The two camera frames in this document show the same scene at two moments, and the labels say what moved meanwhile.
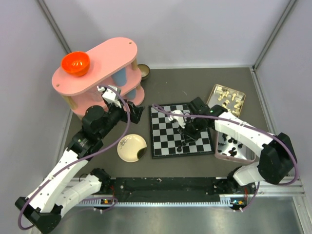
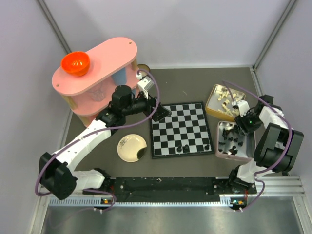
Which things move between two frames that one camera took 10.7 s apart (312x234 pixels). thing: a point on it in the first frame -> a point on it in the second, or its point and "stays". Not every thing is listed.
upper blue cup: x=120 y=78 stays
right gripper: x=186 y=138 -> x=241 y=121
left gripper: x=135 y=111 -> x=160 y=113
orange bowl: x=76 y=63 stays
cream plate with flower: x=131 y=147 stays
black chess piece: x=179 y=148 stays
